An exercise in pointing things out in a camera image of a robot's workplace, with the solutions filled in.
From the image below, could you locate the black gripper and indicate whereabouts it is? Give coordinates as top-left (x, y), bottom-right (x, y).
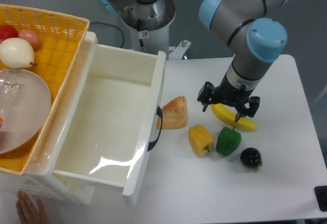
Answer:
top-left (197, 76), bottom-right (260, 122)

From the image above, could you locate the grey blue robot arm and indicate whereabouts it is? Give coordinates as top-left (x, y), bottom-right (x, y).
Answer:
top-left (97, 0), bottom-right (289, 120)

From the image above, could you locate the green bell pepper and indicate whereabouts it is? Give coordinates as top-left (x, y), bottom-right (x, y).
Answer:
top-left (216, 127), bottom-right (242, 157)

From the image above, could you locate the yellow bell pepper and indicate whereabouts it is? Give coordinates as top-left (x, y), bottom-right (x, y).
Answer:
top-left (189, 125), bottom-right (214, 157)

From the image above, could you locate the person's hand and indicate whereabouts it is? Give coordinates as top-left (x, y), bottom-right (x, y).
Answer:
top-left (16, 191), bottom-right (50, 224)

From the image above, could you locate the yellow banana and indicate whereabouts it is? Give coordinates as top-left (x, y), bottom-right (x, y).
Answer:
top-left (211, 103), bottom-right (258, 132)

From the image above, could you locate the golden bread pastry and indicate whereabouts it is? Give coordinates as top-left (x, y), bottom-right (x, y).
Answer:
top-left (156, 96), bottom-right (188, 130)

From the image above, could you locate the dark purple mangosteen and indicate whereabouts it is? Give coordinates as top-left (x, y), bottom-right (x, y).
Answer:
top-left (240, 147), bottom-right (263, 171)

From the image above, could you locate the white open drawer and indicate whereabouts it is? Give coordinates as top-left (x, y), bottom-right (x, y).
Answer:
top-left (52, 43), bottom-right (167, 208)

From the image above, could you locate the yellow wicker basket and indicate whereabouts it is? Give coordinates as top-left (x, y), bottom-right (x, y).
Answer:
top-left (1, 4), bottom-right (90, 176)

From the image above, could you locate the white drawer cabinet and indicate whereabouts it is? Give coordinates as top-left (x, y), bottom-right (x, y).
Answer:
top-left (0, 31), bottom-right (99, 206)

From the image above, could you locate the beige plate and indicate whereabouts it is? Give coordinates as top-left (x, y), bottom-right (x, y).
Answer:
top-left (1, 69), bottom-right (51, 154)

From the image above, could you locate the pink peach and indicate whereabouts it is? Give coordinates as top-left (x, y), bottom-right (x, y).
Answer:
top-left (18, 29), bottom-right (42, 51)

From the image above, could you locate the white pear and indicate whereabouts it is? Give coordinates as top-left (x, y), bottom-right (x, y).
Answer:
top-left (1, 38), bottom-right (35, 68)

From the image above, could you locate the red tomato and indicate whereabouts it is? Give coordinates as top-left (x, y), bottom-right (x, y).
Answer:
top-left (0, 24), bottom-right (18, 43)

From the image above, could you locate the black drawer handle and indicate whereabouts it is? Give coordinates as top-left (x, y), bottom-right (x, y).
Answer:
top-left (147, 106), bottom-right (164, 152)

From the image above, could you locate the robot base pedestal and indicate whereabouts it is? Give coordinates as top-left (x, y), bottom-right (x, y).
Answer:
top-left (120, 0), bottom-right (191, 60)

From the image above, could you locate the black cable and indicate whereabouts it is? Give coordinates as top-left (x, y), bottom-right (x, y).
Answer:
top-left (89, 21), bottom-right (125, 48)

